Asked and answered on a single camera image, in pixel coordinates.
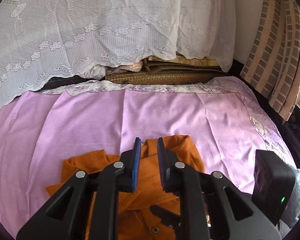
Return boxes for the pink bed sheet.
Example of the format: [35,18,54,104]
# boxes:
[0,77,294,236]

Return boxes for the brown checkered curtain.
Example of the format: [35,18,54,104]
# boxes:
[241,0,300,121]

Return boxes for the woven bamboo mat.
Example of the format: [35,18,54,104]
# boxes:
[104,55,228,85]

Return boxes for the white lace cover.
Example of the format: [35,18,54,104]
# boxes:
[0,0,236,109]

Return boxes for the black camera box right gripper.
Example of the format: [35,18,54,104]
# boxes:
[252,150,295,225]

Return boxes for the orange knit cat cardigan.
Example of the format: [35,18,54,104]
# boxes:
[45,134,206,240]

